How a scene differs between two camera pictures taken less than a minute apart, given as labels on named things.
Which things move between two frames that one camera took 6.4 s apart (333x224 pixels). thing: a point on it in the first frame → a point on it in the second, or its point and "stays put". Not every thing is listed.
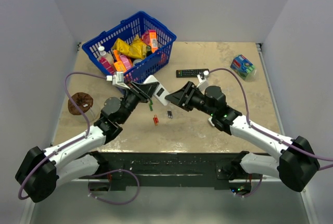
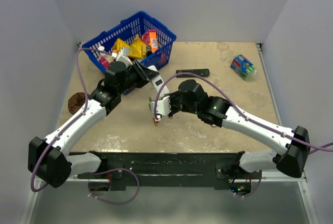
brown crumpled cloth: [84, 100] stays put
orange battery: [155, 120] stays put
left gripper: [146, 90] → [144, 74]
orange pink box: [150, 38] stays put
